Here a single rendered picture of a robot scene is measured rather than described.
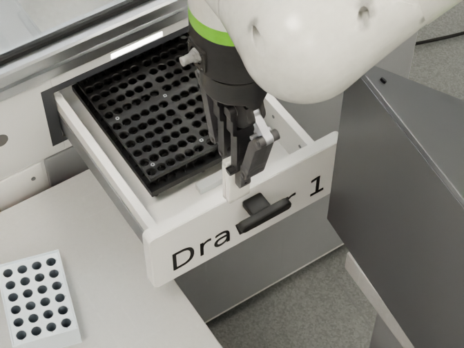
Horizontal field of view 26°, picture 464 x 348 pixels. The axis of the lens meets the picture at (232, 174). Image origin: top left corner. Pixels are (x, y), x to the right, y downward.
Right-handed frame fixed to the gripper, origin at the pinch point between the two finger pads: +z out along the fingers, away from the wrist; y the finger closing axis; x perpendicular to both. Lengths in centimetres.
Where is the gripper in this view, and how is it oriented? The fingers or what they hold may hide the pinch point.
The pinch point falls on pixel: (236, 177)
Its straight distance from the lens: 116.2
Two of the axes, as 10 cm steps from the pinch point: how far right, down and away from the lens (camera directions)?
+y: 5.5, 6.7, -5.1
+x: 8.4, -4.4, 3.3
